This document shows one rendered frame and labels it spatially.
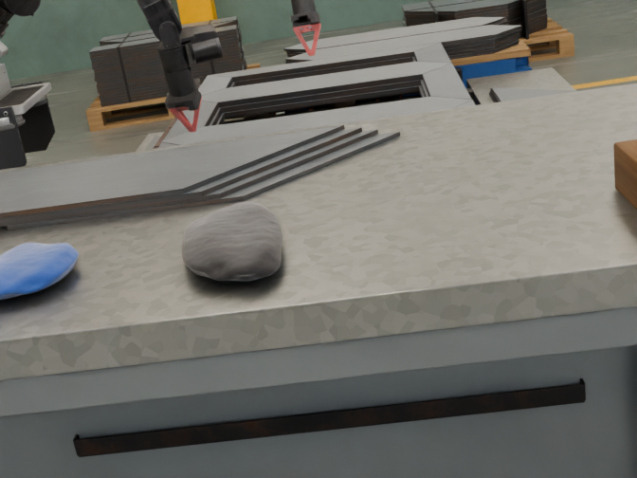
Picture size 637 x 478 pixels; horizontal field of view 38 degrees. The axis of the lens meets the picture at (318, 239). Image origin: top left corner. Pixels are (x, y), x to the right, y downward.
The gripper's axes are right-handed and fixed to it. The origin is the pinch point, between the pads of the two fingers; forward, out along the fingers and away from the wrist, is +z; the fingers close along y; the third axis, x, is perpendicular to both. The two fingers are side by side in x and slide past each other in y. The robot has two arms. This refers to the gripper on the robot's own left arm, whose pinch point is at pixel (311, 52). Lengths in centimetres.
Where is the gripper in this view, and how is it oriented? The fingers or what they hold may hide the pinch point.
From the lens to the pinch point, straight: 234.7
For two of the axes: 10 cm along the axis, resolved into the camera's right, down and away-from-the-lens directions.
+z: 1.7, 9.8, 1.4
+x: -9.8, 1.6, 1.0
